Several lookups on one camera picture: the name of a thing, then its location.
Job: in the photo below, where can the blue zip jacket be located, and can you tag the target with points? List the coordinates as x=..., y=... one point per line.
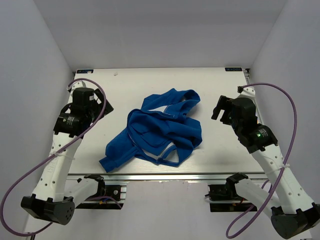
x=160, y=132

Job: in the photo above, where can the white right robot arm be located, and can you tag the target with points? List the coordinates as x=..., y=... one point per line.
x=291, y=210

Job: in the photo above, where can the blue corner label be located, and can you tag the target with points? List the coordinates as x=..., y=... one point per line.
x=84, y=71
x=233, y=69

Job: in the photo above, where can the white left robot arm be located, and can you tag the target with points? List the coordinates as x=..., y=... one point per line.
x=49, y=200

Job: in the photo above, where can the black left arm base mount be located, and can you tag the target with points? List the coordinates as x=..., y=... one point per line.
x=117, y=192

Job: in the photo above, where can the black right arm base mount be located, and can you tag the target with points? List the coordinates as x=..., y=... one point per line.
x=221, y=201

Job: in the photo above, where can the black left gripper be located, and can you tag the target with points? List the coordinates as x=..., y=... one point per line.
x=100, y=106

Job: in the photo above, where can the blue left corner label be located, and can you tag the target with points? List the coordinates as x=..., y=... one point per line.
x=84, y=71

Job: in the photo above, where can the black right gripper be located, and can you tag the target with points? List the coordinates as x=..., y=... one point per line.
x=224, y=103

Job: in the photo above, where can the blue right corner label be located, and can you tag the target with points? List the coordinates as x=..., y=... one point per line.
x=233, y=69

